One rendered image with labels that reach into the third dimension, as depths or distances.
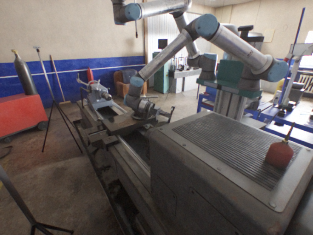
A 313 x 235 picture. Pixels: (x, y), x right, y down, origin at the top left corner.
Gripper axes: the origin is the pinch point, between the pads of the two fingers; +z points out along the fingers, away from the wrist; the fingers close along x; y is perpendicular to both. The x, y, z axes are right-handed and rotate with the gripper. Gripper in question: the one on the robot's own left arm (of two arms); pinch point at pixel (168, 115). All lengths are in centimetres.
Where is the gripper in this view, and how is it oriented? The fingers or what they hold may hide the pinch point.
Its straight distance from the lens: 103.4
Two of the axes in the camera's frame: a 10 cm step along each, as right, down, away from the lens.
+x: 2.1, -1.9, 9.6
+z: 9.3, 3.5, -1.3
